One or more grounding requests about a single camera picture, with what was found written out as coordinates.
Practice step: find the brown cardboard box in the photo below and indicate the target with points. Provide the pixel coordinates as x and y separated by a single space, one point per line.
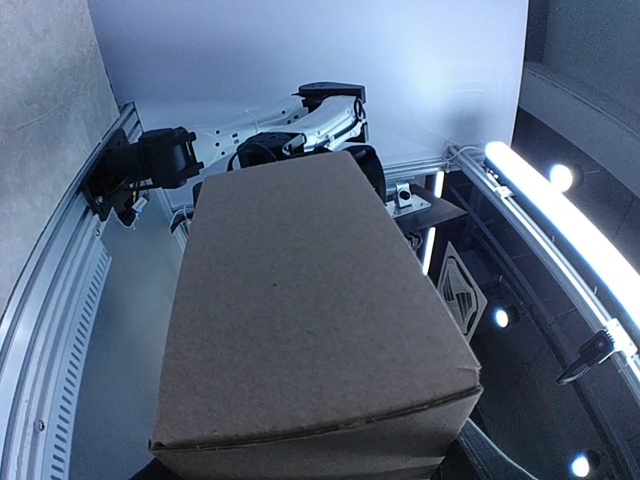
305 342

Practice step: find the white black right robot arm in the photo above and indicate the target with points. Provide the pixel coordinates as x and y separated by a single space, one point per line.
321 117

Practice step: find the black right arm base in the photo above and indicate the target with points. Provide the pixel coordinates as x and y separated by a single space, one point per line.
115 178

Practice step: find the white LED light strip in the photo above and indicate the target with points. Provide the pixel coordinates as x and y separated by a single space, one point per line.
594 247

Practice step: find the front aluminium frame rail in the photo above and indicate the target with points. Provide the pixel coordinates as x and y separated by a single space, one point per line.
47 326

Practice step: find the small black overhead camera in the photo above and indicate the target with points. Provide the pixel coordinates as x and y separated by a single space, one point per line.
593 352

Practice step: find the curved top aluminium rail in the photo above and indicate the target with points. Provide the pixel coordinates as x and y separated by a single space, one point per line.
473 162

